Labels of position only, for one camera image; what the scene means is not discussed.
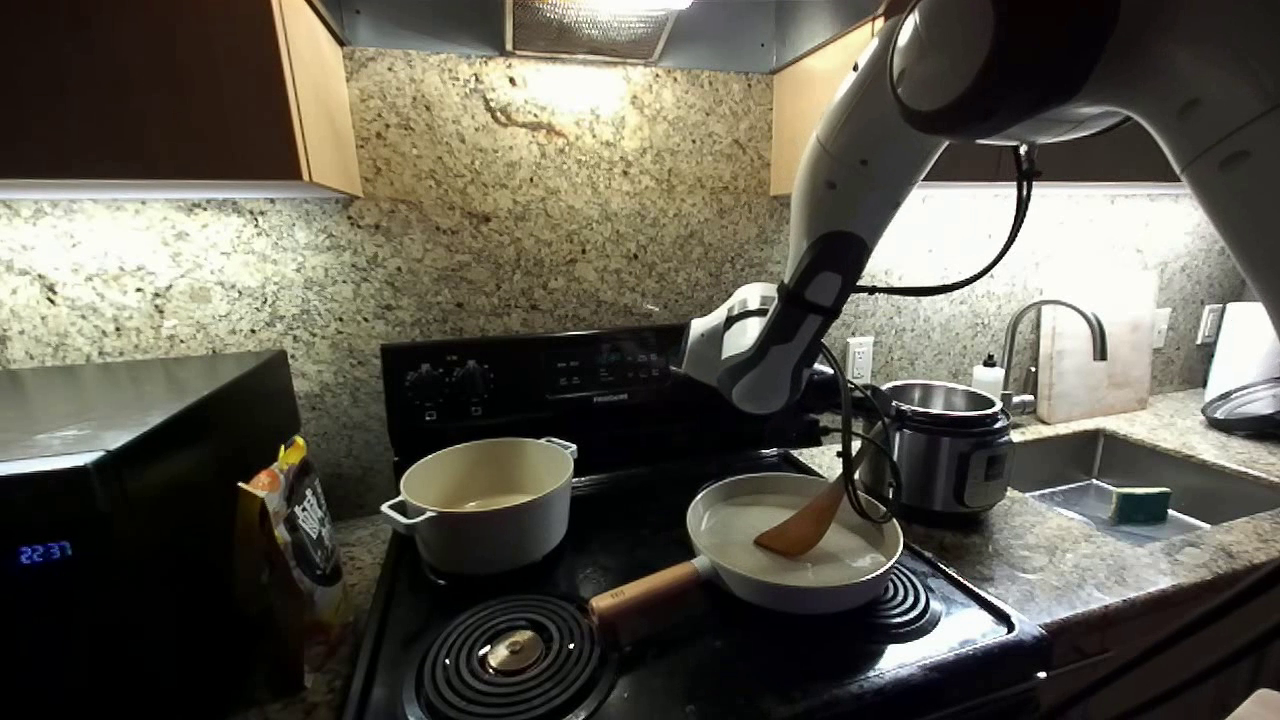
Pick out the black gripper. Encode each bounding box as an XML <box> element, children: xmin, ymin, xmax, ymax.
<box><xmin>783</xmin><ymin>365</ymin><xmax>893</xmax><ymax>472</ymax></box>

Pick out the wooden spatula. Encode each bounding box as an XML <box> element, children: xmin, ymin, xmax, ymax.
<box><xmin>750</xmin><ymin>445</ymin><xmax>874</xmax><ymax>565</ymax></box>

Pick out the stainless steel pressure cooker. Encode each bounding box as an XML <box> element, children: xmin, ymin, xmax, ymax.
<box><xmin>851</xmin><ymin>375</ymin><xmax>1020</xmax><ymax>521</ymax></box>

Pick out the small soap bottle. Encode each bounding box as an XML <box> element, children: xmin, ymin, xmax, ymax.
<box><xmin>969</xmin><ymin>349</ymin><xmax>1012</xmax><ymax>403</ymax></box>

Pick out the black coil burner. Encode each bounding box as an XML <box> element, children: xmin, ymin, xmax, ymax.
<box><xmin>414</xmin><ymin>590</ymin><xmax>622</xmax><ymax>720</ymax></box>
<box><xmin>856</xmin><ymin>565</ymin><xmax>945</xmax><ymax>643</ymax></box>

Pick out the chrome faucet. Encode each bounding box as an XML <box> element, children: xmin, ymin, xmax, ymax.
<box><xmin>999</xmin><ymin>294</ymin><xmax>1113</xmax><ymax>420</ymax></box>

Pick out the white cutting board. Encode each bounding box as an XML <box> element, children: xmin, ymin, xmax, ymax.
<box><xmin>1036</xmin><ymin>273</ymin><xmax>1160</xmax><ymax>425</ymax></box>

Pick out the black electric stove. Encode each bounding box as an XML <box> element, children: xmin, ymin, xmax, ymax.
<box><xmin>335</xmin><ymin>316</ymin><xmax>1054</xmax><ymax>720</ymax></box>

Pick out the green sponge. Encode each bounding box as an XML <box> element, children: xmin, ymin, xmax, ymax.
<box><xmin>1113</xmin><ymin>485</ymin><xmax>1178</xmax><ymax>526</ymax></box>

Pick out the stainless steel sink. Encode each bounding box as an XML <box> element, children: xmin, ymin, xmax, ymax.
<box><xmin>1003</xmin><ymin>427</ymin><xmax>1280</xmax><ymax>544</ymax></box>

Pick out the dark wooden upper cabinet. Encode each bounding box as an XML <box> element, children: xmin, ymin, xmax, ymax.
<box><xmin>768</xmin><ymin>0</ymin><xmax>1192</xmax><ymax>199</ymax></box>
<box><xmin>0</xmin><ymin>0</ymin><xmax>364</xmax><ymax>203</ymax></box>

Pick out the black round object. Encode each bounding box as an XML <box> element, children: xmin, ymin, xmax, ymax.
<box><xmin>1198</xmin><ymin>375</ymin><xmax>1280</xmax><ymax>440</ymax></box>

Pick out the white countertop appliance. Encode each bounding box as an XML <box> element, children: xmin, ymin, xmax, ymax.
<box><xmin>1201</xmin><ymin>294</ymin><xmax>1280</xmax><ymax>403</ymax></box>

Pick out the steel range hood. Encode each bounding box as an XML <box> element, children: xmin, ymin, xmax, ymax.
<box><xmin>311</xmin><ymin>0</ymin><xmax>893</xmax><ymax>78</ymax></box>

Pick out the dark snack bag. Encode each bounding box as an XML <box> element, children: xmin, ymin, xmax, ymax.
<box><xmin>231</xmin><ymin>430</ymin><xmax>350</xmax><ymax>632</ymax></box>

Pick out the black microwave oven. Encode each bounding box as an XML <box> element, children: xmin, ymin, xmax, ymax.
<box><xmin>0</xmin><ymin>349</ymin><xmax>307</xmax><ymax>720</ymax></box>

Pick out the cream frying pan wooden handle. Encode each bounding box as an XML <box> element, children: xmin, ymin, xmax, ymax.
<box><xmin>585</xmin><ymin>469</ymin><xmax>908</xmax><ymax>632</ymax></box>

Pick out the cream pot with handles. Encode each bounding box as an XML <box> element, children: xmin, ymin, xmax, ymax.
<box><xmin>378</xmin><ymin>430</ymin><xmax>579</xmax><ymax>579</ymax></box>

